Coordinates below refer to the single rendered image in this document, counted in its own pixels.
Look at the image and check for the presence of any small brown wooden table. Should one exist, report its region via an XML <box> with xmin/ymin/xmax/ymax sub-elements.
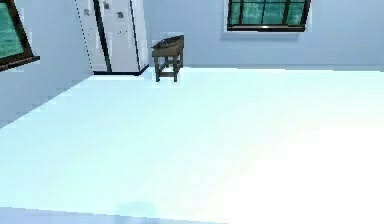
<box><xmin>151</xmin><ymin>34</ymin><xmax>185</xmax><ymax>83</ymax></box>

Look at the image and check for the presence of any white fridge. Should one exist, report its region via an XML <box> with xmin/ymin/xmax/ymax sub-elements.
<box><xmin>74</xmin><ymin>0</ymin><xmax>150</xmax><ymax>77</ymax></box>

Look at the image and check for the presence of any black framed window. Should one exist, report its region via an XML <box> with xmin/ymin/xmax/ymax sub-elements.
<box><xmin>226</xmin><ymin>0</ymin><xmax>312</xmax><ymax>33</ymax></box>

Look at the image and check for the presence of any brown framed window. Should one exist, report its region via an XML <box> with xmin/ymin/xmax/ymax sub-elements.
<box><xmin>0</xmin><ymin>0</ymin><xmax>41</xmax><ymax>73</ymax></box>

